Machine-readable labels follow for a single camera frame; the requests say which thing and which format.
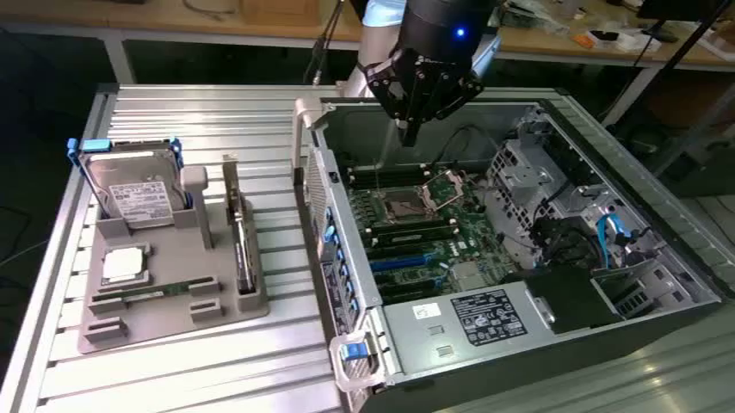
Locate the black looped wire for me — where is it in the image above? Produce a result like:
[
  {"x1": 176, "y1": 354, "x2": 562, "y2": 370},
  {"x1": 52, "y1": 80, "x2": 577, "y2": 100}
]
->
[{"x1": 444, "y1": 123, "x2": 500, "y2": 167}]

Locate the blue wire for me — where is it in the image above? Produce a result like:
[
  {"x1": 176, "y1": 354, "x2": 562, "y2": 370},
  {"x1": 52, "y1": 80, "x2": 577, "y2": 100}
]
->
[{"x1": 593, "y1": 213, "x2": 632, "y2": 270}]

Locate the black fan shroud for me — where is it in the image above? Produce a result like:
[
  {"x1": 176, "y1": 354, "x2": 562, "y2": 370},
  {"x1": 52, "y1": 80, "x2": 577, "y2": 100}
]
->
[{"x1": 524, "y1": 268, "x2": 624, "y2": 336}]

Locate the grey cable on desk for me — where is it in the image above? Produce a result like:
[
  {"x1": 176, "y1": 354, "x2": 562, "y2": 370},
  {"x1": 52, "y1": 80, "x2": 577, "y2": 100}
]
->
[{"x1": 181, "y1": 0, "x2": 237, "y2": 15}]

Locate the CPU socket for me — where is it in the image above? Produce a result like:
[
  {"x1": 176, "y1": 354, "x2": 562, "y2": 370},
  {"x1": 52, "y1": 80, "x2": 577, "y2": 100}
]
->
[{"x1": 381, "y1": 187, "x2": 429, "y2": 225}]

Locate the black graphics card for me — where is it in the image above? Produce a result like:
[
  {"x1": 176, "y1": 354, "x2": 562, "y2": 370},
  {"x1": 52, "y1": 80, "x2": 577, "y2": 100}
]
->
[{"x1": 220, "y1": 152, "x2": 262, "y2": 298}]

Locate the long wooden desk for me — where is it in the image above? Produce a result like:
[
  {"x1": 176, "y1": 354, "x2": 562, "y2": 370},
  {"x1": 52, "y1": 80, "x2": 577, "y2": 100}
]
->
[{"x1": 0, "y1": 0, "x2": 362, "y2": 85}]

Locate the black slanted pole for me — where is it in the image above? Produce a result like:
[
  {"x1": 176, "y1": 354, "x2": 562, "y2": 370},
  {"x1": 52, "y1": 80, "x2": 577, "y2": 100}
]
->
[{"x1": 653, "y1": 0, "x2": 730, "y2": 85}]

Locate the cardboard box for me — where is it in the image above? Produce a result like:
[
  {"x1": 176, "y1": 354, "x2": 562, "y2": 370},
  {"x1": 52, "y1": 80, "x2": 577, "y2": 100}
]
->
[{"x1": 237, "y1": 0, "x2": 320, "y2": 27}]

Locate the green RAM stick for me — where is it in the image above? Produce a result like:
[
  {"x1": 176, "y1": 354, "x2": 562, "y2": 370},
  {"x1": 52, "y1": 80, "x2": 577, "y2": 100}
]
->
[{"x1": 90, "y1": 281, "x2": 210, "y2": 302}]

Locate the black hanging cable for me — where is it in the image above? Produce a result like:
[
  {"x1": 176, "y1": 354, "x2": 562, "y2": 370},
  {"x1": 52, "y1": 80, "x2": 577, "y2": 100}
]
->
[{"x1": 301, "y1": 0, "x2": 349, "y2": 87}]

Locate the black RAM stick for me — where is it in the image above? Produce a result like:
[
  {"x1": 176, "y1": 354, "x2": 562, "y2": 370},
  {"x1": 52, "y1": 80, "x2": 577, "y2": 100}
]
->
[{"x1": 372, "y1": 223, "x2": 452, "y2": 249}]

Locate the hard disk in blue caddy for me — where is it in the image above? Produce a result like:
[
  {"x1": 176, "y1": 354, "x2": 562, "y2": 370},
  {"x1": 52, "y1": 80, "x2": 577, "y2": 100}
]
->
[{"x1": 65, "y1": 137, "x2": 190, "y2": 231}]

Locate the blue expansion slot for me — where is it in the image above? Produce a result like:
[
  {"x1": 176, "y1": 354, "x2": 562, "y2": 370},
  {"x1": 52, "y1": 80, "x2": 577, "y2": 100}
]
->
[{"x1": 369, "y1": 253, "x2": 429, "y2": 272}]

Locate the black monitor with stand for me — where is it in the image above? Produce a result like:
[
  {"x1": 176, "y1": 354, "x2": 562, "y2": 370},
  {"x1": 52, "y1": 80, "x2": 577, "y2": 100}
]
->
[{"x1": 633, "y1": 0, "x2": 735, "y2": 43}]

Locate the cluttered wooden desk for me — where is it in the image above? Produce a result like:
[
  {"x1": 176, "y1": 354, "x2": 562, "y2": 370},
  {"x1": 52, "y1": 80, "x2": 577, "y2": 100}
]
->
[{"x1": 492, "y1": 16, "x2": 735, "y2": 126}]

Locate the open black PC case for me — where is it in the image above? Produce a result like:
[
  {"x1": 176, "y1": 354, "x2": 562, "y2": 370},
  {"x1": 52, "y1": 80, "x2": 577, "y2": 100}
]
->
[{"x1": 290, "y1": 96, "x2": 735, "y2": 413}]

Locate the silver CPU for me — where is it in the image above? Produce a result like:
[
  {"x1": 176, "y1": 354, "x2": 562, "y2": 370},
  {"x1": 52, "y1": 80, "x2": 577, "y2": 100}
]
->
[{"x1": 101, "y1": 248, "x2": 148, "y2": 285}]

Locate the grey power supply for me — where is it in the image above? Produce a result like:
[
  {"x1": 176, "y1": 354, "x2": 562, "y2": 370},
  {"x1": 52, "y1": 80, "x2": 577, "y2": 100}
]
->
[{"x1": 381, "y1": 283, "x2": 556, "y2": 375}]

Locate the green motherboard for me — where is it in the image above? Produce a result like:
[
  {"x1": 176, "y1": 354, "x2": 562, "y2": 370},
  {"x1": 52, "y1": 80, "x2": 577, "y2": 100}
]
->
[{"x1": 341, "y1": 163, "x2": 524, "y2": 302}]

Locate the silver disk bay cage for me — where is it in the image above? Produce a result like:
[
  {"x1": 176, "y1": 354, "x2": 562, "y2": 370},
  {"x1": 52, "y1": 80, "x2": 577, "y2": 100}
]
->
[{"x1": 486, "y1": 107, "x2": 609, "y2": 225}]

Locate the white plastic part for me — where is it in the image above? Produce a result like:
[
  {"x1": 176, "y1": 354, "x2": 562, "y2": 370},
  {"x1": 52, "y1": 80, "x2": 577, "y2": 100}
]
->
[{"x1": 613, "y1": 32, "x2": 653, "y2": 53}]

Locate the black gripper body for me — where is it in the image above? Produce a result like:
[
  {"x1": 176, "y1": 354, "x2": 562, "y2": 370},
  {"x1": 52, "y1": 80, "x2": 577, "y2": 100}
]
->
[{"x1": 394, "y1": 0, "x2": 500, "y2": 122}]

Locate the metal socket cover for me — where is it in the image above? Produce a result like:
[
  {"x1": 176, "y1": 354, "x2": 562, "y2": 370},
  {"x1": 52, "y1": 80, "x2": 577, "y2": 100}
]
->
[{"x1": 421, "y1": 170, "x2": 469, "y2": 212}]

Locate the grey parts rack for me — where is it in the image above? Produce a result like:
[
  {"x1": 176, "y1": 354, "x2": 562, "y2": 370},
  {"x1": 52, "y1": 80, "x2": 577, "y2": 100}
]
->
[{"x1": 77, "y1": 165, "x2": 270, "y2": 356}]

